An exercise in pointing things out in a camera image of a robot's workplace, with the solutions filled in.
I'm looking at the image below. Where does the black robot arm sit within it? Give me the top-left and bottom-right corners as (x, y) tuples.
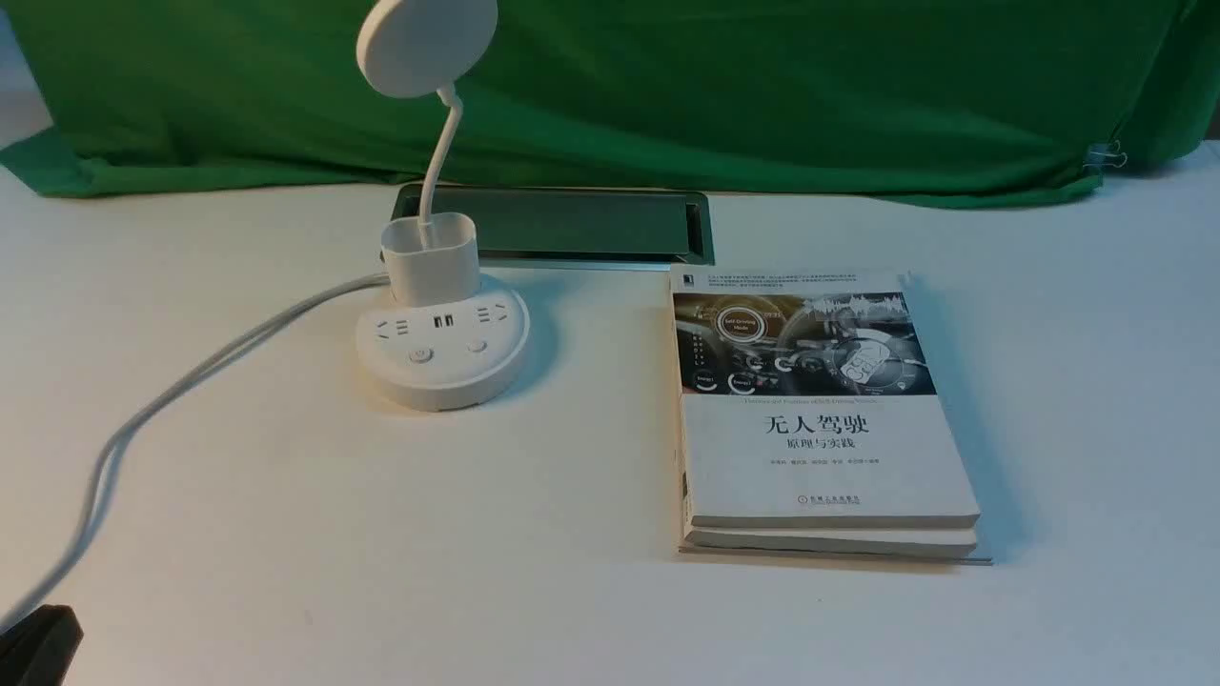
(1, 605), (84, 685)

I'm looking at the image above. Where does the white self-driving book top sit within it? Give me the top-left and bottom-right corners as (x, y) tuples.
(669, 265), (981, 529)

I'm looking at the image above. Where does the white lamp power cord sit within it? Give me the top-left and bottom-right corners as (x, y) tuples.
(0, 272), (392, 634)

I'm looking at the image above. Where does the silver binder clip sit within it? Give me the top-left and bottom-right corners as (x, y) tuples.
(1082, 140), (1129, 175)

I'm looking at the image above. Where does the white book underneath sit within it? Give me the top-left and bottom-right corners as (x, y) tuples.
(680, 524), (993, 564)

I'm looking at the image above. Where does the green backdrop cloth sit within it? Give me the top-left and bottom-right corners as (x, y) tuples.
(2, 1), (1219, 209)

